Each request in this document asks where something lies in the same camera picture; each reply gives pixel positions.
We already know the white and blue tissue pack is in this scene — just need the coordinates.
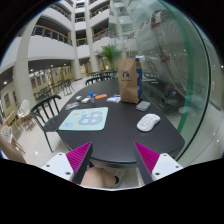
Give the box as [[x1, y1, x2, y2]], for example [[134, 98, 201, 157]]
[[105, 94, 122, 104]]

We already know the white perforated chair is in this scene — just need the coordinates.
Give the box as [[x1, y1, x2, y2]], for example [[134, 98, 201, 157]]
[[0, 125, 26, 154], [17, 98, 34, 129]]

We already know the green potted palm plant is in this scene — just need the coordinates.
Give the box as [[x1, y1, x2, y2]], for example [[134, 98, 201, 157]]
[[96, 44, 123, 71]]

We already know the white perforated computer mouse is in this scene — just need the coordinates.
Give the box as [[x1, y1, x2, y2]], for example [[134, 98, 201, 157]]
[[136, 113, 161, 133]]

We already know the grey flat rectangular case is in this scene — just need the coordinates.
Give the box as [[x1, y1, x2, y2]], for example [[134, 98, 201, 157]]
[[135, 100, 152, 112]]

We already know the black wooden spindle chair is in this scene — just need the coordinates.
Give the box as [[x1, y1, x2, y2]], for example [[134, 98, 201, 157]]
[[99, 69, 119, 80], [30, 94, 64, 153], [85, 75, 114, 86]]

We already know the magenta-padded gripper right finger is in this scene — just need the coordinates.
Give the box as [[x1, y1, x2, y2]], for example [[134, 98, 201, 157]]
[[133, 142, 184, 185]]

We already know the light teal printed mouse pad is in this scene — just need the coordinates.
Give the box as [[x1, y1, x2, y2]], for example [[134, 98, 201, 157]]
[[58, 106, 109, 132]]

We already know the clear plastic snack packet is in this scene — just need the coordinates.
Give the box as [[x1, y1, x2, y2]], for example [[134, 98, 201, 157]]
[[65, 101, 80, 111]]

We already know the group of black chairs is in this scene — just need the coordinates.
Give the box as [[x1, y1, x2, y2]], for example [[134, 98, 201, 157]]
[[33, 78, 75, 101]]

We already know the person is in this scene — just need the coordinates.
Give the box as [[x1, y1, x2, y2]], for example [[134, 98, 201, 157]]
[[80, 165, 127, 190]]

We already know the brown paper bag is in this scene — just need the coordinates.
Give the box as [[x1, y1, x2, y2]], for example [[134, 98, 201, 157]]
[[117, 58, 144, 104]]

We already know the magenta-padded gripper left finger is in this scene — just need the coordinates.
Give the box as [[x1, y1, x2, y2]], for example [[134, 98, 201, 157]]
[[40, 141, 94, 185]]

